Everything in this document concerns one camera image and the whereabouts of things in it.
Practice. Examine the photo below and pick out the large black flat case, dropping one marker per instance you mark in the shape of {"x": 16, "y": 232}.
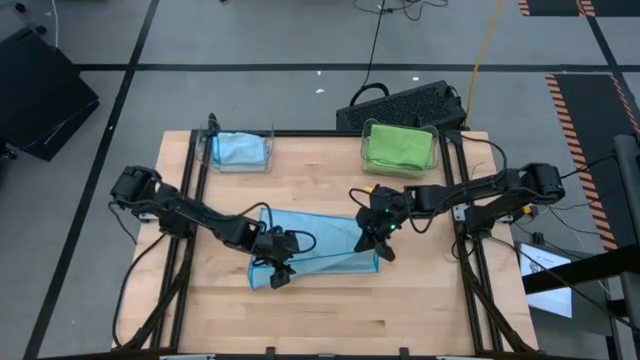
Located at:
{"x": 40, "y": 95}

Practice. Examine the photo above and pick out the white lit monitor screen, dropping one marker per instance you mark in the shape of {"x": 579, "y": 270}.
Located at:
{"x": 547, "y": 295}

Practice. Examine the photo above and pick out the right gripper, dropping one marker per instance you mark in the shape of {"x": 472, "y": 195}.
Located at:
{"x": 377, "y": 225}

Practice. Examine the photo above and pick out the black equipment stand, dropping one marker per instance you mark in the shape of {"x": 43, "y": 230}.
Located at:
{"x": 575, "y": 272}

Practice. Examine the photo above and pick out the yellow plug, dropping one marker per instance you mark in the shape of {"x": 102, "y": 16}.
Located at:
{"x": 525, "y": 209}

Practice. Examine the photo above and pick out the black aluminium table frame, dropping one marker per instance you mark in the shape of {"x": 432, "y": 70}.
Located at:
{"x": 320, "y": 133}

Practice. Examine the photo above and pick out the small black power adapter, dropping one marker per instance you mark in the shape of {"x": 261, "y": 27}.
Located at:
{"x": 538, "y": 238}

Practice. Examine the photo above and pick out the silver mounting plate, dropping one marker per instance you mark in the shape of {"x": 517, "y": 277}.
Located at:
{"x": 460, "y": 212}
{"x": 146, "y": 217}

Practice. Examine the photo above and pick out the black orange-striped floor mat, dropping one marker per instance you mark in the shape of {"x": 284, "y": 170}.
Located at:
{"x": 590, "y": 115}
{"x": 550, "y": 6}

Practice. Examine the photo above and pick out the black perforated computer case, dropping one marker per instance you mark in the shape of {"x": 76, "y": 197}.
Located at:
{"x": 400, "y": 107}

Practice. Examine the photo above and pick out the silver aluminium bar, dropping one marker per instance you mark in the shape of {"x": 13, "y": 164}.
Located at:
{"x": 187, "y": 358}

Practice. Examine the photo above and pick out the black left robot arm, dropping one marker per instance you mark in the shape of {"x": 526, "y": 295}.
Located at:
{"x": 190, "y": 212}

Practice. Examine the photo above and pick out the clear plastic basket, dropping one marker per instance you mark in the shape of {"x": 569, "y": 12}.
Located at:
{"x": 205, "y": 150}
{"x": 364, "y": 150}

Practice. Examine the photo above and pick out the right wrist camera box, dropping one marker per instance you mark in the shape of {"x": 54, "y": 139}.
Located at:
{"x": 385, "y": 251}

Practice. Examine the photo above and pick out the black table edge bracket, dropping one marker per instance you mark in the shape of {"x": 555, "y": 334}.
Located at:
{"x": 270, "y": 352}
{"x": 404, "y": 352}

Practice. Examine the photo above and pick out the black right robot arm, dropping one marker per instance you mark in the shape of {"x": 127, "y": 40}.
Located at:
{"x": 480, "y": 192}

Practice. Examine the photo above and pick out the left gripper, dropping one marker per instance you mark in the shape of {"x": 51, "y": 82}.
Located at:
{"x": 275, "y": 247}

